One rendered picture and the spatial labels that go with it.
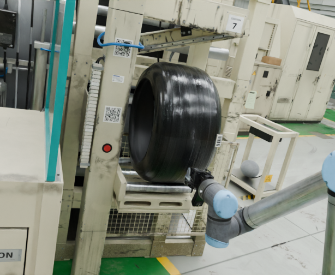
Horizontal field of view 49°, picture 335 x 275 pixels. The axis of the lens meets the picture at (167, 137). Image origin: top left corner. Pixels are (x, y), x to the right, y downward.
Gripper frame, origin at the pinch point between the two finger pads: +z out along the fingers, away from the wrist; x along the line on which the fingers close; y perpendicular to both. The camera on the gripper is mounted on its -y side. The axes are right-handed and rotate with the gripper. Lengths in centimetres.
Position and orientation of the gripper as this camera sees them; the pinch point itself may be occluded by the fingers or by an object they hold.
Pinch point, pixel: (187, 177)
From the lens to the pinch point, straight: 165.0
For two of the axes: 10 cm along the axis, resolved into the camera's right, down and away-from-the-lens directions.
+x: -9.3, -0.8, -3.5
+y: 1.6, -9.7, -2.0
